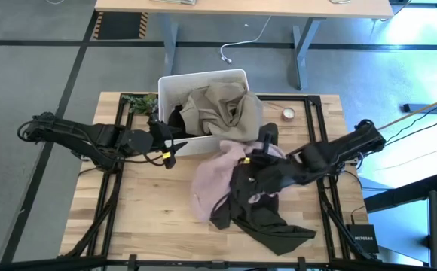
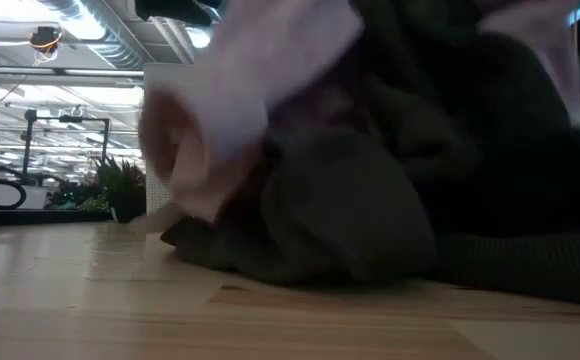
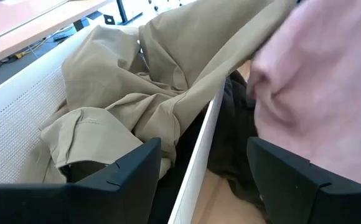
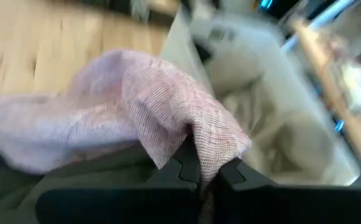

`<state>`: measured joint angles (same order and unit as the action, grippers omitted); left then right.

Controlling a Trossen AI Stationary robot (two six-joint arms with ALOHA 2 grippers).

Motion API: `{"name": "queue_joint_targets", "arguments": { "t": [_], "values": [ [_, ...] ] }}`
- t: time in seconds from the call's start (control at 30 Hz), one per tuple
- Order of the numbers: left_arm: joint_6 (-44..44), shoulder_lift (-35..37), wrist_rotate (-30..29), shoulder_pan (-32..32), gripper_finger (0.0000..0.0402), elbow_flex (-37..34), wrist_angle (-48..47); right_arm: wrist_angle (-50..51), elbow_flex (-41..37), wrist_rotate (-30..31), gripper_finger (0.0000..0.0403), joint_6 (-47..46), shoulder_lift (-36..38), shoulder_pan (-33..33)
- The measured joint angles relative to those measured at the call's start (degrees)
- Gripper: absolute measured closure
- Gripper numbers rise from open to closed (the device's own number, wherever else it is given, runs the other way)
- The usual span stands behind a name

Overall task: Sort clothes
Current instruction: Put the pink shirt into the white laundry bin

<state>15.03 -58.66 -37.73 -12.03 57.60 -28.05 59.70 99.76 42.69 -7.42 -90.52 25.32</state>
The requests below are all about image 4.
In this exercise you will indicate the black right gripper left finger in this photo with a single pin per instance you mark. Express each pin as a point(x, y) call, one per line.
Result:
point(183, 165)

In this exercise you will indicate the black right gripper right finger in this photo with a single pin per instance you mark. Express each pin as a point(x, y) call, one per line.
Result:
point(246, 177)

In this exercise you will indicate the pink woven cloth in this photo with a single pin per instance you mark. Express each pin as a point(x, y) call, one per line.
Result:
point(143, 102)

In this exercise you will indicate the white perforated laundry basket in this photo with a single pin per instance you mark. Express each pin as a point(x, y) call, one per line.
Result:
point(302, 93)

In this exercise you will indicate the dark green garment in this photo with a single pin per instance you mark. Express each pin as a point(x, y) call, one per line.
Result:
point(74, 180)

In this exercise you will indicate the white garment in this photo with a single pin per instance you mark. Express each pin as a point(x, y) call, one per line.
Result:
point(249, 65)

